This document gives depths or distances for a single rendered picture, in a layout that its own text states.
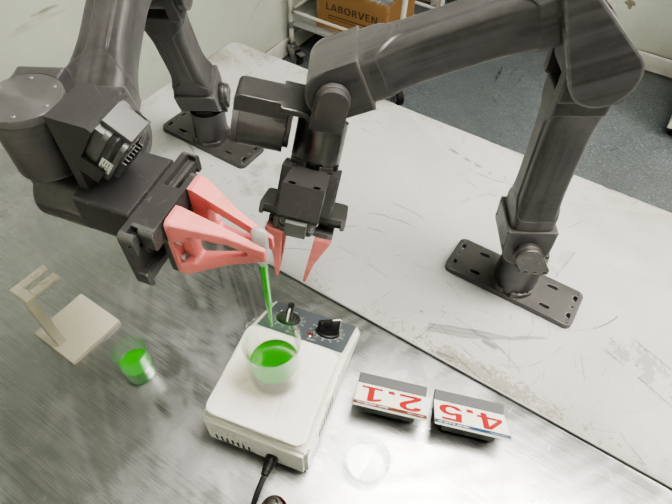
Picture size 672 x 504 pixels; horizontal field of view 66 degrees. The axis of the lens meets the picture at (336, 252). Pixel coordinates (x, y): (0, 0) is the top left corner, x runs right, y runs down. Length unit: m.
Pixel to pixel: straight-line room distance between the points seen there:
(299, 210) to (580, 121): 0.30
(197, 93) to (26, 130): 0.50
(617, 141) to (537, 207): 2.16
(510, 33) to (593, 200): 0.55
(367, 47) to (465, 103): 2.26
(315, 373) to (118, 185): 0.31
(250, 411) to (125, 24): 0.42
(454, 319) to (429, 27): 0.42
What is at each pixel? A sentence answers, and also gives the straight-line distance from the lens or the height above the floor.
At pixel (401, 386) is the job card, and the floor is 0.90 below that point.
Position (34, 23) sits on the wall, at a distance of 1.99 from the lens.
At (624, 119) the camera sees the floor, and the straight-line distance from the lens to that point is 2.99.
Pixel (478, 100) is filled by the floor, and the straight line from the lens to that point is 2.82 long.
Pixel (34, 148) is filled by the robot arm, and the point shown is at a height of 1.29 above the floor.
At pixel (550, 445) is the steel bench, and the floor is 0.90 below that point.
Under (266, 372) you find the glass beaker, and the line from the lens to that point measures 0.55.
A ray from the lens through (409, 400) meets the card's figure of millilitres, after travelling 0.69.
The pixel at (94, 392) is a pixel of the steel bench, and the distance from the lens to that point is 0.76.
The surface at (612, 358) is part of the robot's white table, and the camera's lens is 0.83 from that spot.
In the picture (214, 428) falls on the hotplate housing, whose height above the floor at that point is 0.95.
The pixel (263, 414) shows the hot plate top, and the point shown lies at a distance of 0.60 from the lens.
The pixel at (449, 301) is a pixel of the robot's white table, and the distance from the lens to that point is 0.80.
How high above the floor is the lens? 1.55
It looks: 51 degrees down
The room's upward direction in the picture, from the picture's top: 3 degrees clockwise
